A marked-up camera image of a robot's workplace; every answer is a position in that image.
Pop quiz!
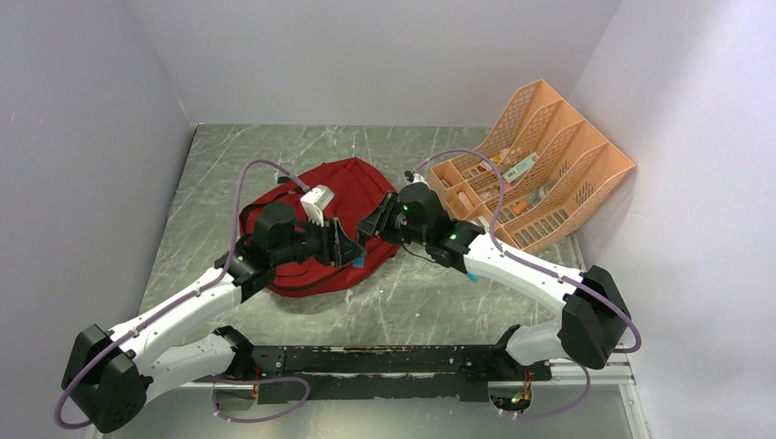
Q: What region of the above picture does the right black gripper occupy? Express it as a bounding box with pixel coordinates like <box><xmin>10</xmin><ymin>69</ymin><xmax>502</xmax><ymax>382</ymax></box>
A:
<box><xmin>356</xmin><ymin>190</ymin><xmax>430</xmax><ymax>246</ymax></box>

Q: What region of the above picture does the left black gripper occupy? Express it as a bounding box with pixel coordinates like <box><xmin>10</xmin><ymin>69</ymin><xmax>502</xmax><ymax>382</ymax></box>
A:
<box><xmin>272</xmin><ymin>209</ymin><xmax>366</xmax><ymax>267</ymax></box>

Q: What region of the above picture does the red student backpack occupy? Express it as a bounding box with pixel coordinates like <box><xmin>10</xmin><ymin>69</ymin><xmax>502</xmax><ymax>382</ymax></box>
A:
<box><xmin>230</xmin><ymin>158</ymin><xmax>399</xmax><ymax>298</ymax></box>

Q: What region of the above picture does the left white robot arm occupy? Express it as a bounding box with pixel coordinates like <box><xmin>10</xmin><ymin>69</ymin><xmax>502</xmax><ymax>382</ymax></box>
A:
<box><xmin>54</xmin><ymin>202</ymin><xmax>367</xmax><ymax>434</ymax></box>

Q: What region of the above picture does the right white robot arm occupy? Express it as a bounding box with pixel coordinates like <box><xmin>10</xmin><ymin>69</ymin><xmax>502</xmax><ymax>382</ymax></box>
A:
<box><xmin>357</xmin><ymin>183</ymin><xmax>631</xmax><ymax>379</ymax></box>

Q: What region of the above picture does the pink eraser in organizer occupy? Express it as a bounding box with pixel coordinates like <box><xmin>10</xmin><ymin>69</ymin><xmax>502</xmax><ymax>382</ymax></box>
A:
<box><xmin>457</xmin><ymin>191</ymin><xmax>474</xmax><ymax>212</ymax></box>

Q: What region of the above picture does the white green box in organizer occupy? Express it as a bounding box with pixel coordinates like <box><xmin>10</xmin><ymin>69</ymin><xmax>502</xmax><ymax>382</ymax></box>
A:
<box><xmin>502</xmin><ymin>152</ymin><xmax>539</xmax><ymax>184</ymax></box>

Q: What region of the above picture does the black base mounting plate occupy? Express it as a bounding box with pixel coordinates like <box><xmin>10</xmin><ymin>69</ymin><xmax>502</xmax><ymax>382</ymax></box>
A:
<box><xmin>218</xmin><ymin>345</ymin><xmax>552</xmax><ymax>404</ymax></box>

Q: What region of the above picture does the orange capped small item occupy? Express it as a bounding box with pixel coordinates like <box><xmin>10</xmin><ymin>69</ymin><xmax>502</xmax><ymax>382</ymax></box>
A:
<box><xmin>511</xmin><ymin>200</ymin><xmax>528</xmax><ymax>215</ymax></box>

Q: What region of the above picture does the orange plastic file organizer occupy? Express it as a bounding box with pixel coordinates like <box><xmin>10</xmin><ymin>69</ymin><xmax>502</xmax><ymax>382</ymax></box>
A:
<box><xmin>427</xmin><ymin>80</ymin><xmax>636</xmax><ymax>254</ymax></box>

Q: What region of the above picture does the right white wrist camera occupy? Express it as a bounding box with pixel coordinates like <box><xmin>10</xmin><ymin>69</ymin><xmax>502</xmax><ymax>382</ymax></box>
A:
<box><xmin>404</xmin><ymin>170</ymin><xmax>428</xmax><ymax>185</ymax></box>

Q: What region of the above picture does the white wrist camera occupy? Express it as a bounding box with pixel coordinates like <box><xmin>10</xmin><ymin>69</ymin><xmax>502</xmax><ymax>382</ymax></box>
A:
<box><xmin>404</xmin><ymin>170</ymin><xmax>428</xmax><ymax>185</ymax></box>
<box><xmin>300</xmin><ymin>185</ymin><xmax>335</xmax><ymax>226</ymax></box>

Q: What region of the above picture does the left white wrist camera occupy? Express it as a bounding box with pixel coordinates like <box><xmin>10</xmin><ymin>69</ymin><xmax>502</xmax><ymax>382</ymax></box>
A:
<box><xmin>300</xmin><ymin>185</ymin><xmax>335</xmax><ymax>226</ymax></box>

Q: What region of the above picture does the aluminium rail frame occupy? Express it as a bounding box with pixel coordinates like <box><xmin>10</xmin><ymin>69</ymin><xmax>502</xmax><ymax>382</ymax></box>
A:
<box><xmin>75</xmin><ymin>337</ymin><xmax>650</xmax><ymax>438</ymax></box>

